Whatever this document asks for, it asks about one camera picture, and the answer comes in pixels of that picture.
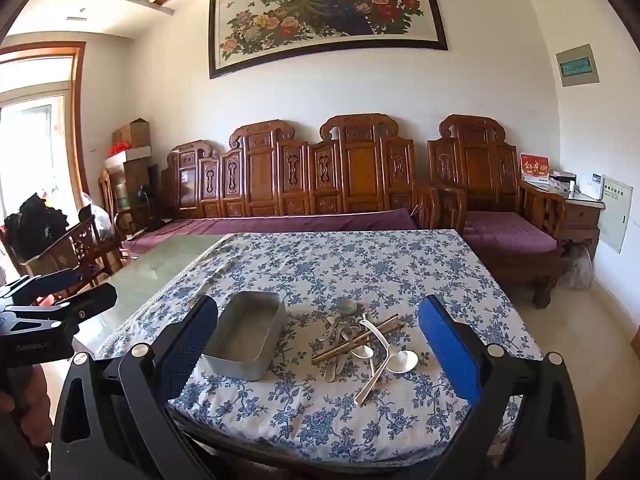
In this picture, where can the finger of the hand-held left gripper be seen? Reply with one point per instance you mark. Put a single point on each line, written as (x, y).
(85, 300)
(57, 278)

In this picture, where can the metal spoon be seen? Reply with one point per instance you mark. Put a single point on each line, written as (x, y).
(346, 307)

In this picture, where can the black bag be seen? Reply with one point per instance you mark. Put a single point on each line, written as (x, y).
(35, 225)

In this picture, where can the wooden dining chair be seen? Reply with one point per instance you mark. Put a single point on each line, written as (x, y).
(82, 250)

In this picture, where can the blue floral tablecloth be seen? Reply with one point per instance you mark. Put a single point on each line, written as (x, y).
(350, 260)

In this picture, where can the wooden side table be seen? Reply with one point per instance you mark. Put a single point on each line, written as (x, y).
(580, 215)

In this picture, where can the brown cardboard box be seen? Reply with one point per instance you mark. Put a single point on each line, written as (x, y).
(132, 132)

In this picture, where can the carved wooden sofa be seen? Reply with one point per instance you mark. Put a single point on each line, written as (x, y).
(300, 175)

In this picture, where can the long purple sofa cushion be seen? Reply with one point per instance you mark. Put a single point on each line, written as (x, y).
(280, 224)

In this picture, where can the person's left hand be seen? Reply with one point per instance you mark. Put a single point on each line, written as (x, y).
(35, 410)

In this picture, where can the framed peacock painting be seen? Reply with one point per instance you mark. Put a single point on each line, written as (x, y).
(325, 10)

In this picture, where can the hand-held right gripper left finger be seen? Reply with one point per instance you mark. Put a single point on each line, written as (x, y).
(192, 330)

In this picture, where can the carved wooden armchair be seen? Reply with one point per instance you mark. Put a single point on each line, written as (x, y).
(475, 170)

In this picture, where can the wooden door frame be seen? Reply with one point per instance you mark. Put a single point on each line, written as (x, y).
(77, 110)

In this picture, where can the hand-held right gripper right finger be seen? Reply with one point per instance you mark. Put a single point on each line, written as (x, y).
(442, 342)

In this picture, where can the white box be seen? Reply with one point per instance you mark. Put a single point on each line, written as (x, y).
(127, 156)

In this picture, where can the clear plastic bag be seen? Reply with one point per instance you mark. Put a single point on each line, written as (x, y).
(100, 220)

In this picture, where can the white plastic bag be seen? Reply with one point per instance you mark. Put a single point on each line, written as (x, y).
(579, 267)

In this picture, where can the red box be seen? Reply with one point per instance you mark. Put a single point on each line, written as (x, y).
(535, 166)

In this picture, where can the white wall electrical panel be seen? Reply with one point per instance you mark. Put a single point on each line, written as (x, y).
(615, 215)

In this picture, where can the stacked cardboard boxes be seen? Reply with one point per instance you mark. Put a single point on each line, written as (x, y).
(135, 180)

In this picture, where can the purple armchair cushion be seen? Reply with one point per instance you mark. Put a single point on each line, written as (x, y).
(505, 232)

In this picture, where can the rectangular metal tray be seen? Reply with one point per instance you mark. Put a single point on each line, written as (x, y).
(245, 330)

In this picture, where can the green framed wall box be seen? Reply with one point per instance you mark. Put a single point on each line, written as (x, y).
(577, 66)

